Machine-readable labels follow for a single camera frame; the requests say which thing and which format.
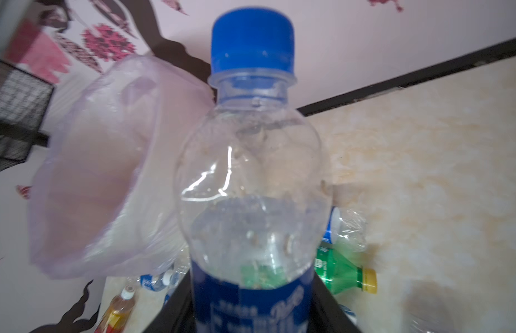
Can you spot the blue cap clear bottle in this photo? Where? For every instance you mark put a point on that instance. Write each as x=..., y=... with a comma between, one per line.
x=252, y=184

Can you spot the blue label clear bottle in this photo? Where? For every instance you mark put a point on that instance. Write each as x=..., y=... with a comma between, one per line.
x=167, y=280

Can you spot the amber liquid bottle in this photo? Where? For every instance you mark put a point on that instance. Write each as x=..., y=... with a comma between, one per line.
x=118, y=313

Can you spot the small blue label bottle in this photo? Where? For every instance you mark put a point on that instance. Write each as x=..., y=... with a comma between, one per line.
x=346, y=230

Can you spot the green bottle yellow cap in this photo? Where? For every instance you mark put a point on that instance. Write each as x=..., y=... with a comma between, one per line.
x=339, y=274

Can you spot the black wire basket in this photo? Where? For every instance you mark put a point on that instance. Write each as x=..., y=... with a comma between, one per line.
x=24, y=100

